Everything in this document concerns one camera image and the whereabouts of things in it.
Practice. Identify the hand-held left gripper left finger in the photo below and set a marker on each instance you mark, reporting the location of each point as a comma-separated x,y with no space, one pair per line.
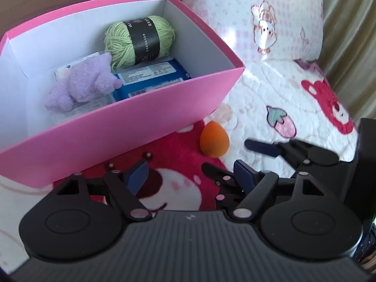
138,176

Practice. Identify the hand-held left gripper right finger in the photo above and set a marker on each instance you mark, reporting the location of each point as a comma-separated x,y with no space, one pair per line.
243,176

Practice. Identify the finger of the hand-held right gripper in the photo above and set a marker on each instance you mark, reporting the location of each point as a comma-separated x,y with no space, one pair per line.
220,173
261,148

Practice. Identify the orange makeup sponge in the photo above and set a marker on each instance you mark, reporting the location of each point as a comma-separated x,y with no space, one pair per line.
213,139

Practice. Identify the pink cardboard box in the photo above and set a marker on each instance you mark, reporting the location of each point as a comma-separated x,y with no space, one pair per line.
117,135

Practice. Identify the blue wet wipes packet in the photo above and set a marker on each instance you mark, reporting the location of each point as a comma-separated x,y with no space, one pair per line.
152,79

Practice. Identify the purple plush toy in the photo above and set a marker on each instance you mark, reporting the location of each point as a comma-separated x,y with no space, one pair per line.
85,79

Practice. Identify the white tissue packet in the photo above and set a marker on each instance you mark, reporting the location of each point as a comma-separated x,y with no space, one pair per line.
63,72

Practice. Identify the green yarn ball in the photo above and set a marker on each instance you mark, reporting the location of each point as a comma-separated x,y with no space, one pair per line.
117,41

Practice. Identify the printed bear blanket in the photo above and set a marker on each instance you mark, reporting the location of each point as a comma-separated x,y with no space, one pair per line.
264,94

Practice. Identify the beige satin cloth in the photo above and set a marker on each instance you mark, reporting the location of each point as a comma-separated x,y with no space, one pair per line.
352,50

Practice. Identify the pink checked pillow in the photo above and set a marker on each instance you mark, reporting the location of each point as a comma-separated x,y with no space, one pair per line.
249,20

